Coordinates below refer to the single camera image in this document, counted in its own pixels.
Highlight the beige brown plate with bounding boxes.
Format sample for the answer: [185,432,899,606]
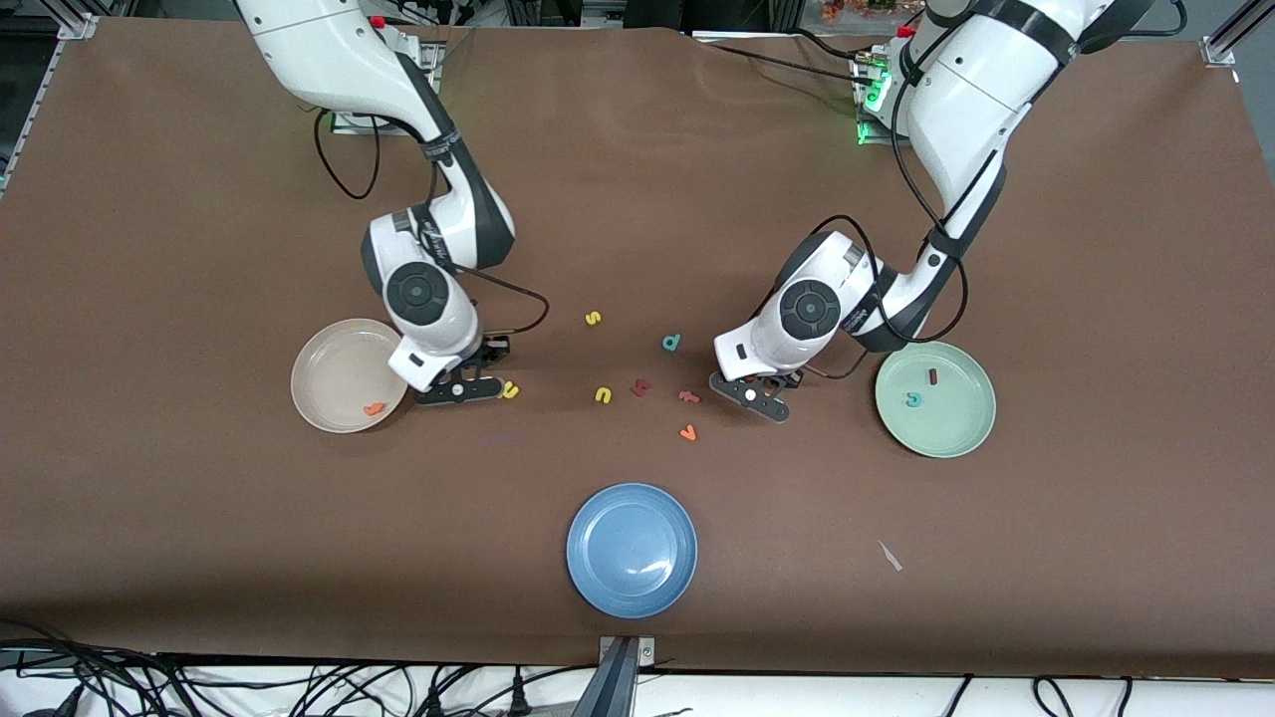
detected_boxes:
[291,319,412,434]

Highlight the light green plate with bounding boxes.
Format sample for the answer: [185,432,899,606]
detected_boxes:
[875,341,997,459]

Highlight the brown table cover sheet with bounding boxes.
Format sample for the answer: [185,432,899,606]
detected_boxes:
[0,18,1275,680]

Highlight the blue plate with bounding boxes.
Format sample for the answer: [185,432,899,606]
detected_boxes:
[566,483,698,619]

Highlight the silver metal box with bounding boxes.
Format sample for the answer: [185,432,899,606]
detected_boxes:
[581,0,728,31]

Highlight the orange dried flower bunch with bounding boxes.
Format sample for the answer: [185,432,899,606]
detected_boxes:
[822,0,925,23]

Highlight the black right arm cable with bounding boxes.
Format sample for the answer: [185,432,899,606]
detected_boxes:
[314,105,551,340]

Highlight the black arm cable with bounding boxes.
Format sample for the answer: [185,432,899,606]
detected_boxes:
[314,105,551,340]
[797,0,1186,381]

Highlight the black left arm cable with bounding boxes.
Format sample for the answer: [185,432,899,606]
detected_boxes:
[797,0,1186,381]

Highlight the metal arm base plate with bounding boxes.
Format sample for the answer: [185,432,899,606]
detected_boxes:
[332,40,441,135]
[855,55,902,148]

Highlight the black base cable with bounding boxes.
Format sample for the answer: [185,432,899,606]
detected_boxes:
[694,42,866,81]
[790,28,878,63]

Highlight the silver camera mount bracket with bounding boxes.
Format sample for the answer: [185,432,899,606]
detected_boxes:
[596,635,656,717]

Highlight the aluminium frame profile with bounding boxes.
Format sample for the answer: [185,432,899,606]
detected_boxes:
[1200,0,1275,68]
[0,10,101,195]

